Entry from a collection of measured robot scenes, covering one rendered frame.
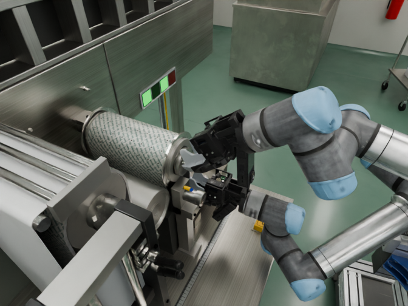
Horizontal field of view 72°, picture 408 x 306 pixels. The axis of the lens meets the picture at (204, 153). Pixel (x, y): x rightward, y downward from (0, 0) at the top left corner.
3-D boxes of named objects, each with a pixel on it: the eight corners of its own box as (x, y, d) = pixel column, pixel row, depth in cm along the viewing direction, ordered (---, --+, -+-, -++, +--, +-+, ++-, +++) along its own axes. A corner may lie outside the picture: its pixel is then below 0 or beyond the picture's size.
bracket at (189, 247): (195, 259, 88) (193, 197, 68) (178, 251, 90) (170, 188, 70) (203, 246, 91) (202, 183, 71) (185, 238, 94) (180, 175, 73)
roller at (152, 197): (146, 245, 68) (138, 215, 60) (68, 207, 77) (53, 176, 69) (171, 209, 76) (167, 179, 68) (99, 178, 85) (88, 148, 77)
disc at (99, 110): (91, 167, 80) (74, 126, 70) (90, 166, 80) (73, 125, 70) (124, 136, 89) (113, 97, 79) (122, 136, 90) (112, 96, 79)
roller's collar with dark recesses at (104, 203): (118, 248, 47) (110, 227, 43) (91, 234, 49) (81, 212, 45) (141, 220, 51) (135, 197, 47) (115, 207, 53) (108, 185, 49)
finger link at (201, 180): (186, 161, 86) (213, 172, 82) (187, 175, 90) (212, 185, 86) (181, 168, 84) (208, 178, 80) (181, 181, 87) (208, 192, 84)
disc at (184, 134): (166, 198, 71) (159, 157, 61) (164, 198, 72) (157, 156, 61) (193, 161, 81) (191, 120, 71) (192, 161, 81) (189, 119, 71)
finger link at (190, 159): (171, 150, 67) (198, 138, 61) (186, 169, 68) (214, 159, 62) (164, 158, 64) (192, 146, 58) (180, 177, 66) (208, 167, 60)
